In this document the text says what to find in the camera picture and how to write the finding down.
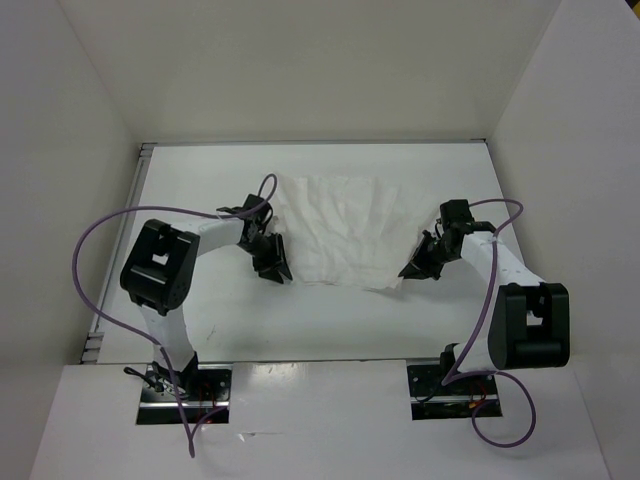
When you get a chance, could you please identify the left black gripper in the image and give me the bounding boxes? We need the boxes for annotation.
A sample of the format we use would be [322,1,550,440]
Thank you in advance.
[239,232,292,285]

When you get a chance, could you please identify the white fabric skirt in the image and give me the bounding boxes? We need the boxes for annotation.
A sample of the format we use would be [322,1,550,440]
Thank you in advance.
[275,175,437,290]

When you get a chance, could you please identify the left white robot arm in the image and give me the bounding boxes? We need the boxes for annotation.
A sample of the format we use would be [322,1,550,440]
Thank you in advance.
[120,194,292,400]

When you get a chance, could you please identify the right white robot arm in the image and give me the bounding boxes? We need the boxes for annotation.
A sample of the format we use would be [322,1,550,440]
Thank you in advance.
[398,199,570,393]

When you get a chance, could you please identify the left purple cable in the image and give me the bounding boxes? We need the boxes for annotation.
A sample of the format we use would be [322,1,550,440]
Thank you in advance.
[72,173,280,459]

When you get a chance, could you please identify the purple cable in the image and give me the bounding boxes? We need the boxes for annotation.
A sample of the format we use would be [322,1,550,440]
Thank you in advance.
[72,173,280,459]
[442,198,537,449]

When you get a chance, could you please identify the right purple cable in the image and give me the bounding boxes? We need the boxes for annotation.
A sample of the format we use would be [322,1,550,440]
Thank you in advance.
[442,198,537,449]

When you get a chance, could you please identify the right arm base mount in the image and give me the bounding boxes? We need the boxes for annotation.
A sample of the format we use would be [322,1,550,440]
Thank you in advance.
[406,358,502,421]

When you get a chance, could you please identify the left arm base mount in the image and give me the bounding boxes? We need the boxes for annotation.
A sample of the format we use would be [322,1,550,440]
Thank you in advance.
[123,364,232,426]

